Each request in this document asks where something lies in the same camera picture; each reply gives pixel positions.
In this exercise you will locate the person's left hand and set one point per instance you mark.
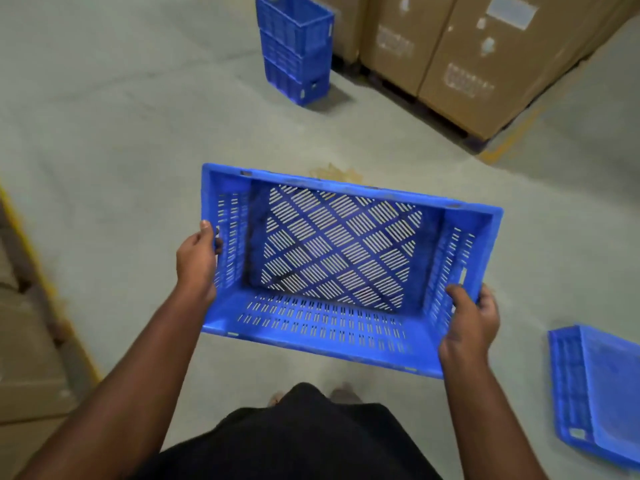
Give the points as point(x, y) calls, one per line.
point(196, 267)

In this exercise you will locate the person's right hand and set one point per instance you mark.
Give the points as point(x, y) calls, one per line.
point(470, 329)

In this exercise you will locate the person's left thumb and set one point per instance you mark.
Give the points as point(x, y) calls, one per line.
point(206, 230)

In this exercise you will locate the person's right thumb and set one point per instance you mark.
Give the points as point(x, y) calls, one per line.
point(458, 298)

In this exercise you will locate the blue perforated plastic crate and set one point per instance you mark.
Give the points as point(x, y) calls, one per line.
point(320, 324)

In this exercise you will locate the person's right forearm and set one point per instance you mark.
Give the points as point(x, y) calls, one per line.
point(485, 419)

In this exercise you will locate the person's left forearm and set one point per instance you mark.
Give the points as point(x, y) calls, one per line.
point(130, 389)

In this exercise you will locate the person's right foot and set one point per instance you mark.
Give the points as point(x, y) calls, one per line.
point(345, 394)

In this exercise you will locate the person's foot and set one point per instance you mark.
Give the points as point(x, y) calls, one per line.
point(345, 394)
point(276, 397)

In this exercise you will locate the blue stacked plastic crate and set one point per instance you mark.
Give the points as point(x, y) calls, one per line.
point(296, 84)
point(295, 19)
point(295, 60)

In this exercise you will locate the blue plastic crate on side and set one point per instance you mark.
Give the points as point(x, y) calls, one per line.
point(600, 394)

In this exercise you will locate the dark wooden pallet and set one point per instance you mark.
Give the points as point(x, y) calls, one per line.
point(450, 122)

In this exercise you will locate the person's left foot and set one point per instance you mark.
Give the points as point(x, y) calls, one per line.
point(276, 397)

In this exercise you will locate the person's black clothing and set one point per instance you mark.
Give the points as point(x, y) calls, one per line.
point(295, 439)

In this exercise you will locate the large labelled cardboard box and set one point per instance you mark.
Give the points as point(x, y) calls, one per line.
point(500, 64)

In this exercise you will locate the white paper label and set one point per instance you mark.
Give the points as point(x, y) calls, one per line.
point(511, 10)

